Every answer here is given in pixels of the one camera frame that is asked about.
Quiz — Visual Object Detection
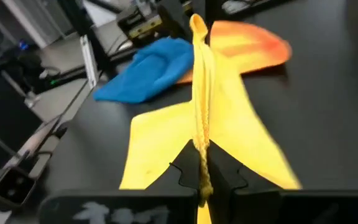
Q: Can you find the orange microfiber towel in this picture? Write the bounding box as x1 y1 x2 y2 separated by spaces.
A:
177 20 293 85

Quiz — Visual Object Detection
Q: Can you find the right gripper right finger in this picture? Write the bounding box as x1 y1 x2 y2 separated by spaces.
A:
206 139 282 224

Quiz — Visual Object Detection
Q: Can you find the silver frame bracket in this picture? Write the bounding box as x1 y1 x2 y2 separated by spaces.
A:
79 34 99 90

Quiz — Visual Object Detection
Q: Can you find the yellow microfiber towel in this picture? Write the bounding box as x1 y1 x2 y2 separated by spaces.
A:
119 13 303 224

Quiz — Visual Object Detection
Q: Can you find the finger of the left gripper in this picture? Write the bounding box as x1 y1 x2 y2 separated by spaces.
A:
204 0 226 30
158 0 196 44

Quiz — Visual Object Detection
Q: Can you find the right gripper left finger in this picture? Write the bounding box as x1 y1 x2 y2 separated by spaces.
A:
145 139 204 202

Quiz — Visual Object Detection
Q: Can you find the blue microfiber towel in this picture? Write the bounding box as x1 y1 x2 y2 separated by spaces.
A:
93 37 196 105

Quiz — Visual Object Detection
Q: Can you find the black table-level camera box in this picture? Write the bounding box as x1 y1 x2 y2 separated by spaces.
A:
0 167 37 207

